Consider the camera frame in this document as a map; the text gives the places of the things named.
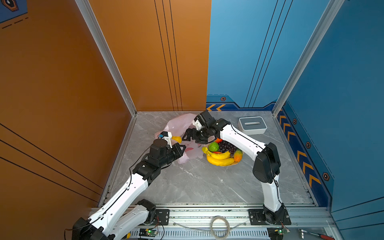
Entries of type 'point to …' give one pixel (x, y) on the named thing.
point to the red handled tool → (330, 237)
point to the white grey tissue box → (252, 125)
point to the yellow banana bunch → (218, 159)
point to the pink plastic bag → (177, 127)
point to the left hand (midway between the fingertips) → (187, 145)
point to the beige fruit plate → (234, 163)
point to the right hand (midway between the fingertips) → (187, 140)
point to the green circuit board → (150, 232)
